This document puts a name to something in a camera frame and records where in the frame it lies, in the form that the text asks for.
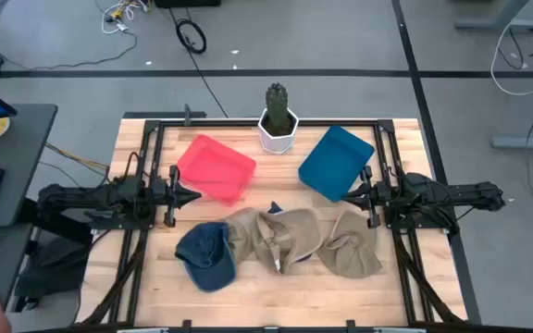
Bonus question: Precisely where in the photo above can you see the black bag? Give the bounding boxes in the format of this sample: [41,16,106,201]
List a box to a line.
[14,233,93,312]

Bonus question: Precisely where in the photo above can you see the green cactus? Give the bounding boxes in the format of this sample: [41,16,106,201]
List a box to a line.
[265,81,291,135]

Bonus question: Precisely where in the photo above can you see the long black floor cable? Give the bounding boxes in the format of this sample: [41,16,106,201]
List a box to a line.
[167,6,229,119]

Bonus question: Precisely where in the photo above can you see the grey desk foot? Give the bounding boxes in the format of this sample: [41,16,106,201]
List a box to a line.
[490,127,533,152]
[453,0,533,32]

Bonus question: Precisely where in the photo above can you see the white and yellow cable bundle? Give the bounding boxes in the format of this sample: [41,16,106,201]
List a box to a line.
[93,0,150,36]

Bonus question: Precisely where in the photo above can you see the tan cotton cap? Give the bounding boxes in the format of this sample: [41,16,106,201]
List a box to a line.
[223,206,324,276]
[316,209,383,279]

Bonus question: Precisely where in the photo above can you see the grey side desk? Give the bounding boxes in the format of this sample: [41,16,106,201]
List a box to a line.
[0,104,59,309]

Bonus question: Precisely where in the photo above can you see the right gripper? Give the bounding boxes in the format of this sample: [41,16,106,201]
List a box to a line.
[341,165,390,229]

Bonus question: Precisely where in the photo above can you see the red plastic tray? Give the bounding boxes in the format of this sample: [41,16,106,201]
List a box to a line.
[176,133,257,206]

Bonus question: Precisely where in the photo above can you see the blue plastic tray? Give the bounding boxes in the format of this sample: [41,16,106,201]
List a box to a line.
[297,124,376,204]

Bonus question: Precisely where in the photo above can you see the white floor cable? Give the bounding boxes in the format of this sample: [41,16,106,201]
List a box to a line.
[490,20,533,97]

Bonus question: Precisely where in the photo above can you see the coiled black cable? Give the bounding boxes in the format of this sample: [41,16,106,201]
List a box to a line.
[175,18,208,56]

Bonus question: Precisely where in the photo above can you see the white hexagonal plant pot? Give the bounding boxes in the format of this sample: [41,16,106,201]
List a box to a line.
[257,106,301,155]

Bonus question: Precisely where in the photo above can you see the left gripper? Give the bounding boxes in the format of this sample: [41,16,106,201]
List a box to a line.
[148,165,202,228]

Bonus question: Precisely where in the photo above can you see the thin black floor cable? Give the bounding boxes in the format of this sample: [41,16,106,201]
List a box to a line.
[0,30,139,71]

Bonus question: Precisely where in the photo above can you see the black box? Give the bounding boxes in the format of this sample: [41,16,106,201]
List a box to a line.
[154,0,222,9]

